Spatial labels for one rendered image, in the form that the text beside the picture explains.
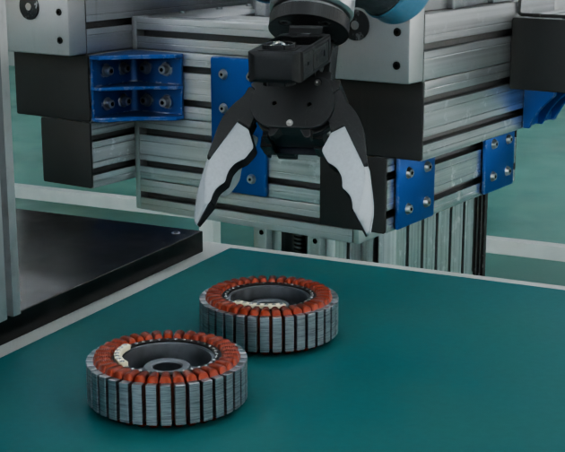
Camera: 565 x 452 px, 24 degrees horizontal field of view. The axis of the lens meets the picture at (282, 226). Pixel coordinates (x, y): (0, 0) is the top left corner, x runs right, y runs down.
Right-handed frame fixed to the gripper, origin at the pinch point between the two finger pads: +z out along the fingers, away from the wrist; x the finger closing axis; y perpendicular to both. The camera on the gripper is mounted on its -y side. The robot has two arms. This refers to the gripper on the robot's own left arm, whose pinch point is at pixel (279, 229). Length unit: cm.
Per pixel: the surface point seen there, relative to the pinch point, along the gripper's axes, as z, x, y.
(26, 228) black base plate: -3.9, 30.7, 18.7
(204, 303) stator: 7.5, 4.4, -3.6
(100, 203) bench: -83, 124, 275
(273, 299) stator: 5.9, -0.1, 0.4
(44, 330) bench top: 10.2, 18.5, -1.3
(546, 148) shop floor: -184, -8, 483
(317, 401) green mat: 15.5, -6.8, -10.9
